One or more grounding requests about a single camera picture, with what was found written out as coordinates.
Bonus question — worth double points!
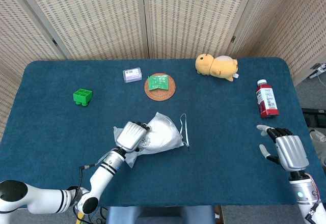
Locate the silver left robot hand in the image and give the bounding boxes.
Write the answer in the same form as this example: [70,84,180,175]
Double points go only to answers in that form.
[116,121,151,154]

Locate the green toy building block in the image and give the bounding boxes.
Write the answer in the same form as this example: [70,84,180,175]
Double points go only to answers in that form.
[73,88,93,107]

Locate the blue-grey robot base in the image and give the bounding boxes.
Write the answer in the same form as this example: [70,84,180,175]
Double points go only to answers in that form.
[105,205,216,224]

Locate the woven folding screen panel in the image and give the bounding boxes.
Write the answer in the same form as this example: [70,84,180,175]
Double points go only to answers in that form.
[141,0,258,60]
[226,0,326,86]
[0,0,73,143]
[11,0,150,61]

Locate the clear box with purple contents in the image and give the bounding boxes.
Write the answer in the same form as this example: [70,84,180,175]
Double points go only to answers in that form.
[122,67,143,83]

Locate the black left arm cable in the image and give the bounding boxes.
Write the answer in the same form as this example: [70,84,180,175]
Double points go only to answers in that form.
[72,164,99,209]

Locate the yellow plush toy animal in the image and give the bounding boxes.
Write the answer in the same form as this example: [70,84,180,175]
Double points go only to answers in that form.
[195,53,240,82]

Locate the clear plastic zip bag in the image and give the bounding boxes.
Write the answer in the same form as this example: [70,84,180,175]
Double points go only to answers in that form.
[113,111,184,169]

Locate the thin white ribbon strap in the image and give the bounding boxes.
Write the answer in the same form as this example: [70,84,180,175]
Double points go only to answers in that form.
[179,114,191,148]

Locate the yellow floor strip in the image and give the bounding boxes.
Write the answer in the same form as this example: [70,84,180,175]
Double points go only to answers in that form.
[76,210,87,224]

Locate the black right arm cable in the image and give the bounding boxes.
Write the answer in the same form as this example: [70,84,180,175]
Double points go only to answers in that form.
[305,203,322,221]

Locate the white power strip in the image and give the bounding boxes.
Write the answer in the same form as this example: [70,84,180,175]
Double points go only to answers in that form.
[310,63,326,78]

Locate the red drink bottle white cap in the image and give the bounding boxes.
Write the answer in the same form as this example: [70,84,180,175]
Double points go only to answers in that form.
[255,79,280,119]

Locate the green snack packet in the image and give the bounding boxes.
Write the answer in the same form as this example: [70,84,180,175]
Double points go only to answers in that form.
[148,74,169,91]

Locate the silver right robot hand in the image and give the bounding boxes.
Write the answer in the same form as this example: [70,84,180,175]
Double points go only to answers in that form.
[256,124,310,171]

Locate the black floor cables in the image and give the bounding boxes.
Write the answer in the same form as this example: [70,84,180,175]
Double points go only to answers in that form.
[85,206,109,224]

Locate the blue table cover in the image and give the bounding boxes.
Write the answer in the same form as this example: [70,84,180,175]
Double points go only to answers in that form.
[0,57,326,208]

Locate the round woven rattan coaster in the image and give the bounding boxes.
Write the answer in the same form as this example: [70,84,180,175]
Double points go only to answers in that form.
[144,73,177,102]

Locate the black floor pedal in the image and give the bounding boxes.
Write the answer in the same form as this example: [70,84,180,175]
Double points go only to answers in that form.
[302,108,326,128]

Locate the white clothes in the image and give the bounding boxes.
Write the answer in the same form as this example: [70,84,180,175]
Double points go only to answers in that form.
[139,113,184,155]

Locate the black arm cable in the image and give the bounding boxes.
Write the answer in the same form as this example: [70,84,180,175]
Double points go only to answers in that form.
[72,164,99,209]
[305,203,322,221]

